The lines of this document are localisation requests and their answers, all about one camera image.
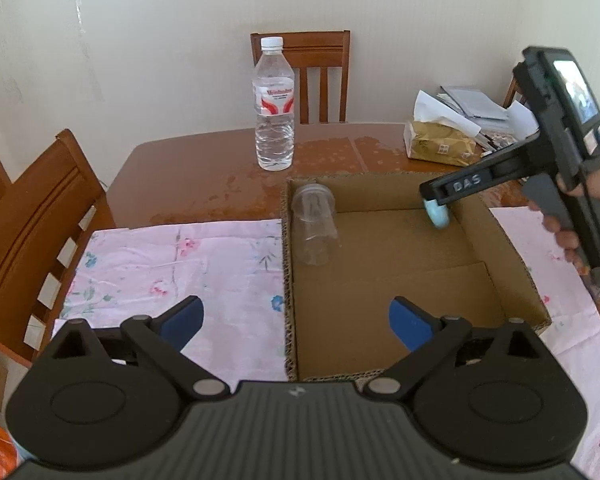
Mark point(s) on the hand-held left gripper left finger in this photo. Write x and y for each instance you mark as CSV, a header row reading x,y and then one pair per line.
x,y
184,322

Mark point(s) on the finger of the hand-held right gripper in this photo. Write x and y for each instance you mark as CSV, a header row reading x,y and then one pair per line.
x,y
462,186

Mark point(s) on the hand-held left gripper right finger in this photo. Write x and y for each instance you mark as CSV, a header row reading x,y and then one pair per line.
x,y
406,326

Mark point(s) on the cardboard box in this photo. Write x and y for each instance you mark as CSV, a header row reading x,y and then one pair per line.
x,y
380,300

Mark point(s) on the light blue rounded case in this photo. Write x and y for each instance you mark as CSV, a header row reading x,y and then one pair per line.
x,y
437,215

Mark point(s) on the yellow tissue pack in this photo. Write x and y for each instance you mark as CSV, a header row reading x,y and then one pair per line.
x,y
440,146

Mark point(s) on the pink floral tablecloth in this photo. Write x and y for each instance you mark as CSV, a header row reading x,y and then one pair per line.
x,y
180,270

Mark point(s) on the stack of grey papers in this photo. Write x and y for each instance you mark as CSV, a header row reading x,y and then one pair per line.
x,y
472,105

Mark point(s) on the clear plastic cup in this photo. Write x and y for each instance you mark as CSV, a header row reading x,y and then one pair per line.
x,y
315,230

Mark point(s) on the clear plastic water bottle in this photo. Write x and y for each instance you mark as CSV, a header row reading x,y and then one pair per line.
x,y
275,135

